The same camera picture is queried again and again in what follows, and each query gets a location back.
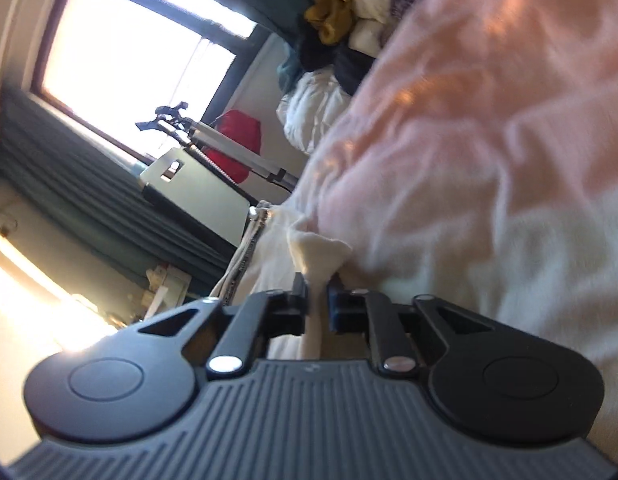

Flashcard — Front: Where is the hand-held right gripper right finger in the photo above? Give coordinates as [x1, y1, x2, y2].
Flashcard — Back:
[327, 275, 496, 377]

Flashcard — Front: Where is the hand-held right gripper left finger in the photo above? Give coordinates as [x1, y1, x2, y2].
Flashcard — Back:
[139, 272, 310, 379]

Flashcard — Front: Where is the cream zippered garment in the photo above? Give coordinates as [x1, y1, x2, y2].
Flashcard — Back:
[209, 201, 354, 361]

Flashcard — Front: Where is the red bag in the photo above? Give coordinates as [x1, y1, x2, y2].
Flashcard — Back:
[209, 109, 262, 184]

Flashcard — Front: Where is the metal stand with black clamp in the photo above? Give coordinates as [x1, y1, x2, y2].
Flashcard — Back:
[135, 101, 300, 194]

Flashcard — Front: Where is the white puffy duvet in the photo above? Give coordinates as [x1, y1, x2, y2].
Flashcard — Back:
[276, 69, 362, 155]

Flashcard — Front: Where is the pink blanket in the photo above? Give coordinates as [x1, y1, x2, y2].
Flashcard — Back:
[289, 0, 618, 441]

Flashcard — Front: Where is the teal garment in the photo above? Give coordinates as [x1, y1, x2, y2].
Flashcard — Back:
[278, 52, 306, 93]

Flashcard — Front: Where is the dark garment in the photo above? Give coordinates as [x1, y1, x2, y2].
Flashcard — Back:
[293, 35, 382, 97]

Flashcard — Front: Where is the teal curtain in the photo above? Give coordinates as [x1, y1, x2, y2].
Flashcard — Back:
[0, 84, 240, 292]

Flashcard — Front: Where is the mustard yellow garment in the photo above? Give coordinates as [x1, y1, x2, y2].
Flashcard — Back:
[303, 0, 360, 45]

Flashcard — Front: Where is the cream white garment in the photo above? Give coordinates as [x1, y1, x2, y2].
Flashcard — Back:
[348, 0, 432, 52]

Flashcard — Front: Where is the dark framed window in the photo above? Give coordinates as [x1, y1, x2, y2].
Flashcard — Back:
[30, 0, 270, 163]

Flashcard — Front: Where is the purple knit garment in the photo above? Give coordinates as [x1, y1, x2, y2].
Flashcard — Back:
[390, 0, 426, 20]

